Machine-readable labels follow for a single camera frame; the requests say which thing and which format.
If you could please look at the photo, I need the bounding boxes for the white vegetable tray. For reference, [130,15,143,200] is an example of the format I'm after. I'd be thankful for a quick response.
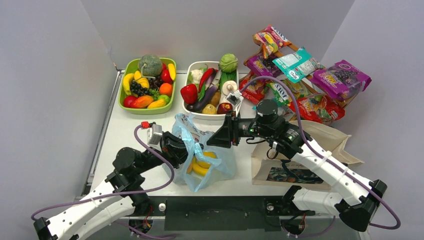
[182,61,239,120]

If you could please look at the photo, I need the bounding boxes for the green fruit tray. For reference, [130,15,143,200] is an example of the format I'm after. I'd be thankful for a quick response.
[117,58,176,115]

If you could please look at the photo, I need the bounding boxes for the red bell pepper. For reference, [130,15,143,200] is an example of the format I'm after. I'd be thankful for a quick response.
[180,83,198,104]

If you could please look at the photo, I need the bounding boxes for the small purple snack bag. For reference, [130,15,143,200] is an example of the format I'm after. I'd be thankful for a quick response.
[244,52,283,78]

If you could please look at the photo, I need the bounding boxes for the yellow banana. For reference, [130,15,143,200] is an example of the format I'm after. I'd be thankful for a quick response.
[186,157,211,176]
[122,73,134,96]

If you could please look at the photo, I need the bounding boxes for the purple eggplant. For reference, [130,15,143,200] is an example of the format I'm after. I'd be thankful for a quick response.
[185,85,219,112]

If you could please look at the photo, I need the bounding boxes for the top orange candy bag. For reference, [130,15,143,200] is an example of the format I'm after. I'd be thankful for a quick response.
[252,25,291,59]

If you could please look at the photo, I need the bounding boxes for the red orange mango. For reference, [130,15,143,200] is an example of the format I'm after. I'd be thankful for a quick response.
[130,95,154,109]

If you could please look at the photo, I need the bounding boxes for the wooden display rack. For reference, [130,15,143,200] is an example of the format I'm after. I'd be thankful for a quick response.
[239,44,346,125]

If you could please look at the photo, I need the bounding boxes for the red snack bag right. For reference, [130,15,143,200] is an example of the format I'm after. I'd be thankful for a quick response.
[295,93,345,125]

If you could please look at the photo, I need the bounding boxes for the purple cable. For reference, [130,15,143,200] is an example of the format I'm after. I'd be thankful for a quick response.
[30,124,178,240]
[239,76,402,239]

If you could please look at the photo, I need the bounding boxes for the yellow lemon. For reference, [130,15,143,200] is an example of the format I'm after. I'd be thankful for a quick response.
[196,151,218,169]

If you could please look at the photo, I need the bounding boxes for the orange tangerine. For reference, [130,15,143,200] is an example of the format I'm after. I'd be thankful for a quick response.
[159,82,173,97]

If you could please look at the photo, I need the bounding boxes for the green lime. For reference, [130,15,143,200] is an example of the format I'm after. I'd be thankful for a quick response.
[157,94,171,105]

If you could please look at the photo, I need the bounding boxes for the red apple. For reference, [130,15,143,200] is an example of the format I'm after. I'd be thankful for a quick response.
[217,102,233,115]

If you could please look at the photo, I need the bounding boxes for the black grapes bunch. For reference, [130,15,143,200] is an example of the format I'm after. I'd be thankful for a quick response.
[130,81,151,97]

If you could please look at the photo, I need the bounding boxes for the red chili pepper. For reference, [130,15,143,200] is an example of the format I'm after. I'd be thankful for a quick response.
[198,68,215,93]

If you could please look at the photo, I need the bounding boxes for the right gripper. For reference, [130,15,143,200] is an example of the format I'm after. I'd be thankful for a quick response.
[207,110,273,148]

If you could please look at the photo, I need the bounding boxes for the green melon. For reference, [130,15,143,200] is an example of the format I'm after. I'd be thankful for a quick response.
[138,54,163,77]

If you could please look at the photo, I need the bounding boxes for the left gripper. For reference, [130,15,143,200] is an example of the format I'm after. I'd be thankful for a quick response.
[136,131,204,174]

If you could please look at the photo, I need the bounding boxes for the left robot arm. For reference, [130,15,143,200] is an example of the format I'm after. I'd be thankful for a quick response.
[33,131,203,240]

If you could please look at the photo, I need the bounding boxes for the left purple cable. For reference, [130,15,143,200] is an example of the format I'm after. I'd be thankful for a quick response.
[30,124,178,240]

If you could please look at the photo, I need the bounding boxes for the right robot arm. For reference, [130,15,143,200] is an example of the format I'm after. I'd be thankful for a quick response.
[206,99,387,232]

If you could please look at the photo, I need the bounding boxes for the white mushroom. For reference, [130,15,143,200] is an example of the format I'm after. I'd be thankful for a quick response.
[221,80,239,96]

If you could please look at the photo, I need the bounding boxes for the white cauliflower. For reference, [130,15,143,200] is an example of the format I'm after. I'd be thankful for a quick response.
[190,69,204,85]

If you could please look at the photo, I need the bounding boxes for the red snack bag left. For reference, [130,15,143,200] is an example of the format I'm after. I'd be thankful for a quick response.
[239,71,268,105]

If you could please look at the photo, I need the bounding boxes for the green cabbage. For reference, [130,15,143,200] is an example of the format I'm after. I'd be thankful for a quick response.
[219,53,239,74]

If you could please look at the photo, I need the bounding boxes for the green candy bag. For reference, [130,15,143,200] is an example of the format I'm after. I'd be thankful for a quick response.
[266,79,311,107]

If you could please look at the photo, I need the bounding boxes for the large purple snack bag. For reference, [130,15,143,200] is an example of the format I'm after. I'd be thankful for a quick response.
[310,59,372,101]

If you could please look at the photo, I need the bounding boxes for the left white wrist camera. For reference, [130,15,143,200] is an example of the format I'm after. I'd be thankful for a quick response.
[141,121,163,147]

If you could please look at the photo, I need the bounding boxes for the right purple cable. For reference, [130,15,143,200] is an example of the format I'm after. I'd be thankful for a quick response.
[239,76,402,239]

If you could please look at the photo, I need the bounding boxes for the red snack bag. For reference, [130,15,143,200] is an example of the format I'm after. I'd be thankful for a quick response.
[239,71,268,105]
[295,93,345,125]

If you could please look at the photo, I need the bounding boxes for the light blue plastic bag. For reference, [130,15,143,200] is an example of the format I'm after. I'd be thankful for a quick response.
[171,113,237,192]

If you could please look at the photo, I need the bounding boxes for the teal snack bag upper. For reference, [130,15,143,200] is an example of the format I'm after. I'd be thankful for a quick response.
[273,47,325,83]

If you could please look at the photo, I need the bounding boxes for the yellow pear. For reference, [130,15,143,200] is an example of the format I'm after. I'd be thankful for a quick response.
[201,104,217,115]

